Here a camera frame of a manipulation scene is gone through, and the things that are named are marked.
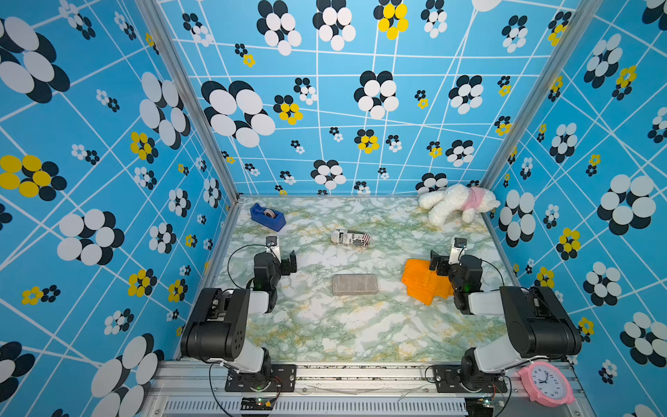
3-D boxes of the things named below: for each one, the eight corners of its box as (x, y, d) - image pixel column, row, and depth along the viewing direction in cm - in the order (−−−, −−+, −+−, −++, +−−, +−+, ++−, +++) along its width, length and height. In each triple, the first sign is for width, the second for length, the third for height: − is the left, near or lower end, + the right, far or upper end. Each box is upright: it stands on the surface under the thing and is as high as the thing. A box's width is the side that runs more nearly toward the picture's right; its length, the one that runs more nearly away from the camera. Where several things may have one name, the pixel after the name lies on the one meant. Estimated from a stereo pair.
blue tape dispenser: (252, 222, 114) (247, 211, 108) (259, 213, 117) (254, 202, 111) (278, 232, 110) (275, 221, 104) (285, 223, 113) (282, 212, 107)
